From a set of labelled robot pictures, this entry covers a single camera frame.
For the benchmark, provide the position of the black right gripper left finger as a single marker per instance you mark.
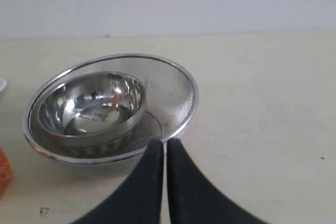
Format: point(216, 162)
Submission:
point(139, 198)

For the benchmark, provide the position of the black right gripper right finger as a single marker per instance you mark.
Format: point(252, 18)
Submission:
point(192, 197)

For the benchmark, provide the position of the orange dish soap pump bottle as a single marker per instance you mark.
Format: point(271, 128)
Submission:
point(5, 172)

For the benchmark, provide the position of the small stainless steel bowl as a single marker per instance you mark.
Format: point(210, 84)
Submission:
point(93, 109)

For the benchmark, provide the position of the steel mesh strainer basket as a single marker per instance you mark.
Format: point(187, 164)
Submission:
point(172, 98)

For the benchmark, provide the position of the white rectangular plastic tray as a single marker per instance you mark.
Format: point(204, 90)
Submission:
point(3, 86)

